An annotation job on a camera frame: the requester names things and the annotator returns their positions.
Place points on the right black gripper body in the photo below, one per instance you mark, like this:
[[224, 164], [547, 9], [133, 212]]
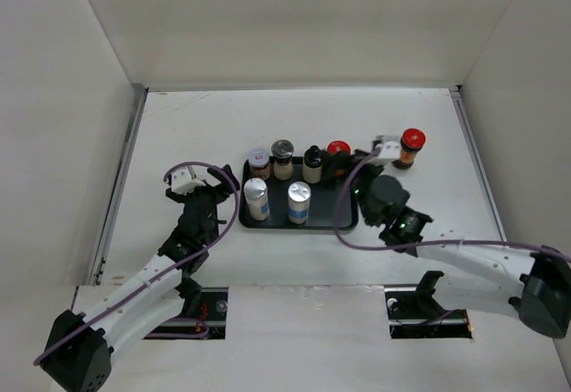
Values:
[[362, 177]]

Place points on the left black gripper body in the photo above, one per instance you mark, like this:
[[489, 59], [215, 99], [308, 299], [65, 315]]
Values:
[[215, 194]]

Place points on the red cap jar front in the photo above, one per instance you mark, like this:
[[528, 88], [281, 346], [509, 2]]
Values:
[[338, 146]]

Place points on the red cap jar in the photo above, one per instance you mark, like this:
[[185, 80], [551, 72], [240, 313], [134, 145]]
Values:
[[338, 146], [412, 142]]

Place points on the black cap white bottle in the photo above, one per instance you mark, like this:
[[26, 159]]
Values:
[[312, 165]]

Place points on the small dark jar white lid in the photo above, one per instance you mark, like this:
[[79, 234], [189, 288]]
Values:
[[259, 163]]

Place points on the silver cap blue label shaker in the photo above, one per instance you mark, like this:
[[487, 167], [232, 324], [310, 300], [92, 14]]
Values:
[[299, 195]]

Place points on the clear cap white spice bottle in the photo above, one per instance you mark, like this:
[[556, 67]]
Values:
[[282, 151]]

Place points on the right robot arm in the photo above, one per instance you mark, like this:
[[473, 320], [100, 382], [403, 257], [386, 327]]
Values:
[[519, 280]]

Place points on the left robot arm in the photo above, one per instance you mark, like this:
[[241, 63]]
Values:
[[82, 347]]

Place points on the black plastic tray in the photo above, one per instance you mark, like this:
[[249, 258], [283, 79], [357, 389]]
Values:
[[322, 204]]

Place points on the red cap jar rear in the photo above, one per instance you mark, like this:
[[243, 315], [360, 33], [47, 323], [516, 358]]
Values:
[[412, 142]]

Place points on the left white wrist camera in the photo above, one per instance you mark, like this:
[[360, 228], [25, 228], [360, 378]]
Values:
[[184, 180]]

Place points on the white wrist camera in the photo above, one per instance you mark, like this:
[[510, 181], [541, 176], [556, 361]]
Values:
[[388, 147], [184, 180]]

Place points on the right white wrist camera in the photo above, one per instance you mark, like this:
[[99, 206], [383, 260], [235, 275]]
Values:
[[388, 147]]

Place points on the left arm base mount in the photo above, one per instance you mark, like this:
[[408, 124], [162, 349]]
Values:
[[203, 316]]

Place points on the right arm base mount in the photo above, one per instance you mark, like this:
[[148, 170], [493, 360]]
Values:
[[413, 313]]

